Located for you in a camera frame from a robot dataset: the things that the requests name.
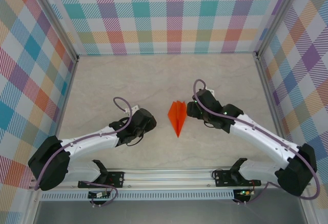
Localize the orange paper sheet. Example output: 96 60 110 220
168 100 188 138

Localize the grey metal sheet panel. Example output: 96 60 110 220
33 199 308 224

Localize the black circuit board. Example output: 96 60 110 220
88 191 111 199

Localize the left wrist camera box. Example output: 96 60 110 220
124 104 142 115

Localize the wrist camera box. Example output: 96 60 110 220
197 88 222 112
124 104 142 115

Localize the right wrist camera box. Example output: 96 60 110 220
197 88 222 112

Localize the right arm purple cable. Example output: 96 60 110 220
192 79 320 206

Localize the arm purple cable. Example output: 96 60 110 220
192 79 320 206
33 96 134 208

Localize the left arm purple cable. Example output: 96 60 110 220
33 96 134 208

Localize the aluminium mounting rail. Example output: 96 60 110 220
28 167 312 190

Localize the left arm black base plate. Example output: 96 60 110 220
78 171 125 189

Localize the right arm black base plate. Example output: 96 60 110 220
214 170 262 188

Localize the aluminium table side rail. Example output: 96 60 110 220
45 56 79 171
255 52 294 168

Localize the slotted grey cable duct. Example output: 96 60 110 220
40 190 235 201

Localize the aluminium frame post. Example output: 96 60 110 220
255 0 305 59
25 0 79 63

